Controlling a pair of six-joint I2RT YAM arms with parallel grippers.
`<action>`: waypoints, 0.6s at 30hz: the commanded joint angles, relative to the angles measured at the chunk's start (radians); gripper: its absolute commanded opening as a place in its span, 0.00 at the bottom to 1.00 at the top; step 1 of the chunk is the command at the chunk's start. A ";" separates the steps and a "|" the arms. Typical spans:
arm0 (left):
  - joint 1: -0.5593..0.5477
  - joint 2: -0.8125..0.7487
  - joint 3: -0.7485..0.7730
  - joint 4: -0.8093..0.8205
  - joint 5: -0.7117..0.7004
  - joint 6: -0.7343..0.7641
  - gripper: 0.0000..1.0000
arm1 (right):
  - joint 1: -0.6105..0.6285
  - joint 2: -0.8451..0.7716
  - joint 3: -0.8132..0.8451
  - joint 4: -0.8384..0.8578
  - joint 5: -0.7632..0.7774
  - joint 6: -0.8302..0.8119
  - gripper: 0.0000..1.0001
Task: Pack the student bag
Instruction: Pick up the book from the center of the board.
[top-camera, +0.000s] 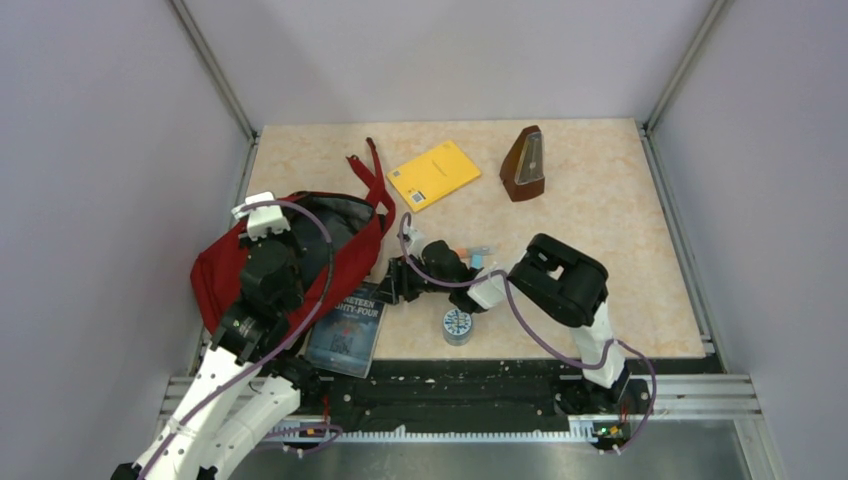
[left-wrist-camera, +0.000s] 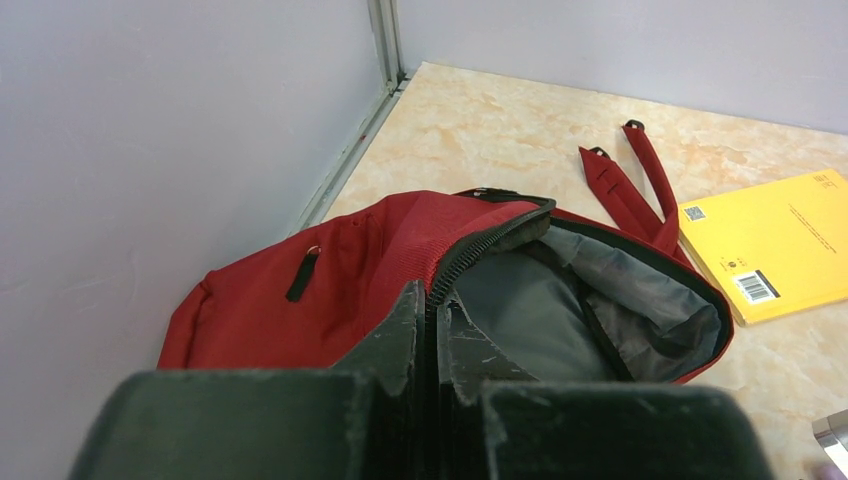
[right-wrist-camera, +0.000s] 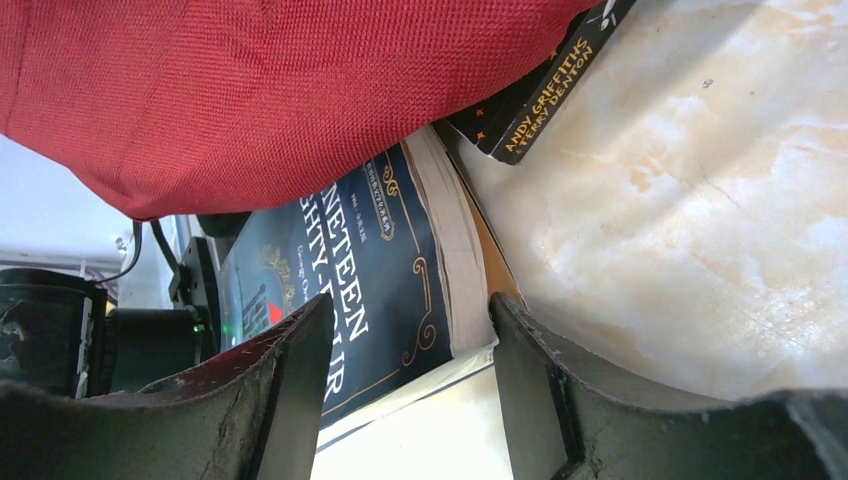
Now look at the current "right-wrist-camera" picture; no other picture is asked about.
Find Nineteen Eighty-Four dark book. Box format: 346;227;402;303
218;126;515;449

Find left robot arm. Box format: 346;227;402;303
1;237;222;399

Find red student backpack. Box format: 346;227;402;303
1;0;589;220

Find colourful treehouse storey book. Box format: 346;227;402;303
447;0;636;165

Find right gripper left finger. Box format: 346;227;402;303
1;294;334;479

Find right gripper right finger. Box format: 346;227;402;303
490;293;847;479

